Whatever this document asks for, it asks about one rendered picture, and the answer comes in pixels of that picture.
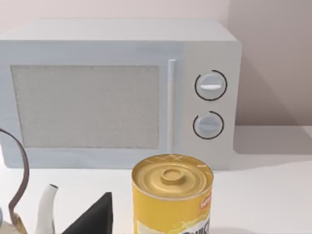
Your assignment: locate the white kettle with brown handle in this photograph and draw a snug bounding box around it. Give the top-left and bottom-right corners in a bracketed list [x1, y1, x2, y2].
[0, 128, 59, 234]

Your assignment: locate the small microwave knob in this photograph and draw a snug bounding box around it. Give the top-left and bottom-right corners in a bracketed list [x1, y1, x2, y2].
[192, 111, 225, 140]

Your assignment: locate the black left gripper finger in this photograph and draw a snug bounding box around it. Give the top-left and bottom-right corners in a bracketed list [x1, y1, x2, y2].
[60, 192, 114, 234]

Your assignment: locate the microwave door handle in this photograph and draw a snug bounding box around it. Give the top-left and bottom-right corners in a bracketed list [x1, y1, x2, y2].
[167, 58, 177, 152]

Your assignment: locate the yellow can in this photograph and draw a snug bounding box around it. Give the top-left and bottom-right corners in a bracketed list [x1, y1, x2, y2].
[131, 153, 215, 234]

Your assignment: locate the pale microwave oven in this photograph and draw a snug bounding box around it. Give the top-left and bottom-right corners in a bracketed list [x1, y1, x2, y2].
[0, 19, 242, 171]

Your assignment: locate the large microwave knob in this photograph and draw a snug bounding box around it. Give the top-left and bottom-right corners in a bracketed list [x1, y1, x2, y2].
[194, 69, 228, 101]

